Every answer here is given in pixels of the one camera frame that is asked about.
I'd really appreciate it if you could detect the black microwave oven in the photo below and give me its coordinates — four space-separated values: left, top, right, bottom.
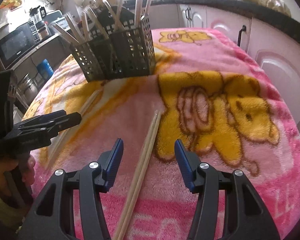
0 21 41 69

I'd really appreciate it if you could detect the fruit picture frame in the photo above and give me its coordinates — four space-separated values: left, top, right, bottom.
0 0 24 11

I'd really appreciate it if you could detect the pink cartoon blanket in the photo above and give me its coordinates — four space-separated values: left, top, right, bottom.
25 28 300 239

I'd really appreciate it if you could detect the chopsticks pair foil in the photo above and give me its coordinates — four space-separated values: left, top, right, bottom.
143 0 156 18

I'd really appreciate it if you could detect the blender jug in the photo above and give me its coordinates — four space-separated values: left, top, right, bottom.
30 6 49 40

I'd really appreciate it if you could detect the blue cup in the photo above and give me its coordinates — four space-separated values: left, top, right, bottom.
36 59 54 81

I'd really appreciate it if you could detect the person left hand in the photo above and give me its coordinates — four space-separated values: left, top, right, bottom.
0 155 36 201

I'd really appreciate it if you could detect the dark green utensil basket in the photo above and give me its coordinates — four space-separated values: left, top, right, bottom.
70 8 156 82

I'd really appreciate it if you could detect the grey plastic storage box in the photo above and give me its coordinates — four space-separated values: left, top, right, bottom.
44 10 69 29

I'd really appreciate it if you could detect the chopsticks pair long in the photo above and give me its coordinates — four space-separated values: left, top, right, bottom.
102 0 125 31

